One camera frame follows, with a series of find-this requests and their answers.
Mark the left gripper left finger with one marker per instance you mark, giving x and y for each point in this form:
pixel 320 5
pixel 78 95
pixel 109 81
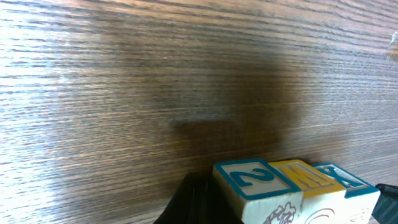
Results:
pixel 198 200

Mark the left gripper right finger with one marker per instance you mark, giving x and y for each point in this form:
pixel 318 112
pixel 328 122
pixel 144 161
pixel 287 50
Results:
pixel 385 211

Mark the white block yellow X side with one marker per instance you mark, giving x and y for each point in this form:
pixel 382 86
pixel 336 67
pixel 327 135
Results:
pixel 360 197

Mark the white block red picture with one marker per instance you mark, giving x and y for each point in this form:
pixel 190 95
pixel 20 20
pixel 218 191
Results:
pixel 257 192

